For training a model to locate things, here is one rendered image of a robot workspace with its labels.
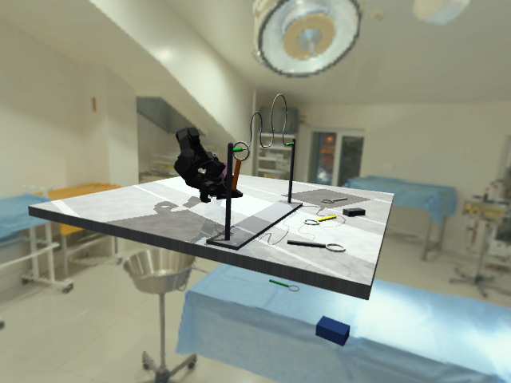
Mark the orange handle with metal loop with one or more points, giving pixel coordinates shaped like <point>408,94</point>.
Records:
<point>238,163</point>

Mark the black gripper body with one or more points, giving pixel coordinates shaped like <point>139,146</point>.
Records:
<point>207,187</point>

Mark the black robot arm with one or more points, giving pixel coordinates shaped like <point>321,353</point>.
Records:
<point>193,157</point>

